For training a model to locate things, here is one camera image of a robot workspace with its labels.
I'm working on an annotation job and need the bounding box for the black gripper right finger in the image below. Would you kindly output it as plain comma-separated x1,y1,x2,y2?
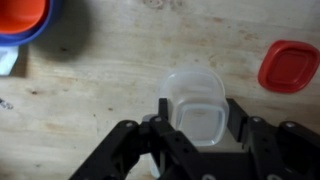
227,98,248,143

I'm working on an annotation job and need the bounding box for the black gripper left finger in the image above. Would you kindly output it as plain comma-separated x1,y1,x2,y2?
158,98,169,121

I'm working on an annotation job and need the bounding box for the clear plastic container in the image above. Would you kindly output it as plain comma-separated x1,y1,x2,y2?
148,65,231,179

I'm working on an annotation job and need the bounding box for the orange plastic cup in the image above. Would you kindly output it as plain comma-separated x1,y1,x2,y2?
0,0,49,34

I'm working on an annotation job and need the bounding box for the red plastic lid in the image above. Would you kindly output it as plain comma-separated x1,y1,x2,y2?
258,40,319,93

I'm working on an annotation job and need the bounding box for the blue plastic funnel bowl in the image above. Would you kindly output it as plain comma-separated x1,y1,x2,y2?
0,0,65,46

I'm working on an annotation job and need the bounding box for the white crumpled paper towel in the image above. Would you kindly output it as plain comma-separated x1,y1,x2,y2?
0,46,19,76

